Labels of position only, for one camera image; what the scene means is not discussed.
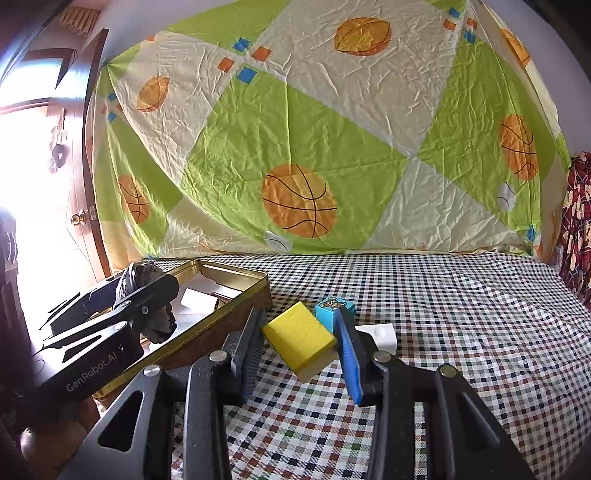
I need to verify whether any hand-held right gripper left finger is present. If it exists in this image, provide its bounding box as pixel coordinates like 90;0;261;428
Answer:
60;306;269;480

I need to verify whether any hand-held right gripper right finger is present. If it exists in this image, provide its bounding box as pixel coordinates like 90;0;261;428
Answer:
334;308;536;480

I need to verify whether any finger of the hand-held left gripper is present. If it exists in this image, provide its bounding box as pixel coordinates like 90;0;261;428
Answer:
47;280;122;336
38;275;181;359

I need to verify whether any dark grey doll figure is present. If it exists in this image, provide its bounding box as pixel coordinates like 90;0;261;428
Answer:
115;260;179;345

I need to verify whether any gold rectangular tin box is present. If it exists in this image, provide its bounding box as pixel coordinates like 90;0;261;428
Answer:
92;257;274;403

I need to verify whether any yellow and white sponge block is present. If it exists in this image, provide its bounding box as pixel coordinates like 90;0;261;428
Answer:
261;301;339;384

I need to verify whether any person's left hand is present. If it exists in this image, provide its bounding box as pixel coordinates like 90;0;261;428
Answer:
18;397;103;480

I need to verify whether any white rectangular block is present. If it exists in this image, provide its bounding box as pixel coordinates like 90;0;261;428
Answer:
355;322;399;357

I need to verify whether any white paper sheet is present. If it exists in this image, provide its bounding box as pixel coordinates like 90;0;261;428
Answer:
173;274;242;326

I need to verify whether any blue picture block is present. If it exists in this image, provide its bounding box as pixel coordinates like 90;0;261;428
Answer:
315;296;356;336

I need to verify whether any checked bedsheet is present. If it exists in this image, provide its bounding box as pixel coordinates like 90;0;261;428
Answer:
92;250;591;480

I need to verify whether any hanging door ornament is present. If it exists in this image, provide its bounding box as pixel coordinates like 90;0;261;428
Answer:
47;107;71;175

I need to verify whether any brown wooden door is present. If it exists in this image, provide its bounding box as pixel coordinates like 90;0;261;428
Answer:
0;0;112;296

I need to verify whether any ball printed green sheet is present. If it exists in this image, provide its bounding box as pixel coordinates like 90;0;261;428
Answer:
88;0;574;258

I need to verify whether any red plaid printed cloth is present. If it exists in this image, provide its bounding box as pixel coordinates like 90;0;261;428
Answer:
556;151;591;311

